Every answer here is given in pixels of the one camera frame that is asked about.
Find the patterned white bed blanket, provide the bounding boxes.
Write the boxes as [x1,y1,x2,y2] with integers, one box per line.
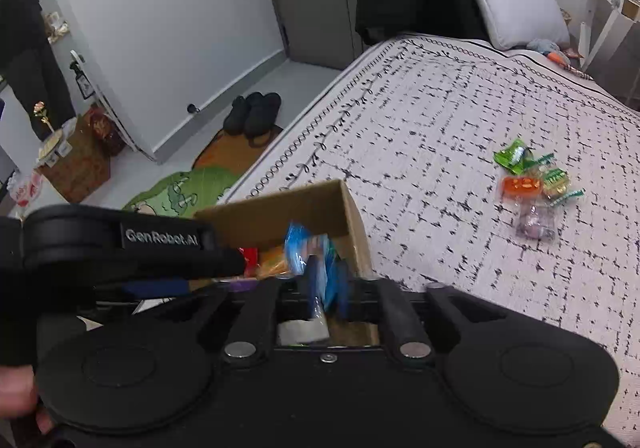
[227,36,639,447]

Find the white door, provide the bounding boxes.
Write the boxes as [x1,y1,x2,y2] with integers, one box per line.
[58,0,285,162]

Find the purple snack bar packet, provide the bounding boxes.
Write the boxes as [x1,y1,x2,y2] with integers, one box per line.
[226,278,259,293]

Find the person's left hand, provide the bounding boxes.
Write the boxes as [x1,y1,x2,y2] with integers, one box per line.
[0,366,53,434]

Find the white black label packet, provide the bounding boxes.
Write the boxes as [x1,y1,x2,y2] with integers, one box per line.
[278,318,330,346]

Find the black slippers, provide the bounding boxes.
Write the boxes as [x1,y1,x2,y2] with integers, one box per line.
[222,91,282,140]

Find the red snack packet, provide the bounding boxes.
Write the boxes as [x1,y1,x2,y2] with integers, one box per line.
[239,247,259,278]

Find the blue orange plush toy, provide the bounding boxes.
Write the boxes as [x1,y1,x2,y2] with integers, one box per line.
[526,39,592,80]

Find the blue snack packet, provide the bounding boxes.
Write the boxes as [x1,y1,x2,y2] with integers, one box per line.
[284,223,349,319]

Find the orange jelly packet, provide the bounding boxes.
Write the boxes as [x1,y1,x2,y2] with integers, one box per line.
[500,176,542,200]

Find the green gold candy packet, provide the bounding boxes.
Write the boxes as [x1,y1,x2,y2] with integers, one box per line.
[524,153,586,207]

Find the cardboard box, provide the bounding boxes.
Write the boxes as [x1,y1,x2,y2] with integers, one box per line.
[195,180,378,364]

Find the orange rice cracker packet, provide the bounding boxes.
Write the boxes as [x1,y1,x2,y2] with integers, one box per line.
[255,244,290,279]

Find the brown patterned storage box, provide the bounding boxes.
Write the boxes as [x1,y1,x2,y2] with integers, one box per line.
[36,108,126,203]

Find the white desk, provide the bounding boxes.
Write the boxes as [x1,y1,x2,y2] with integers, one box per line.
[578,0,639,106]

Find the green opened candy wrapper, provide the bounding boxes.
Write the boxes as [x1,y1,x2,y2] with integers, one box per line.
[494,138,533,175]

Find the purple clear snack packet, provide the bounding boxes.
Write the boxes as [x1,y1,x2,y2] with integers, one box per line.
[515,200,556,241]

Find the green cartoon floor mat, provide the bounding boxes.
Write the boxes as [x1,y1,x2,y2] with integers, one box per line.
[122,166,239,218]

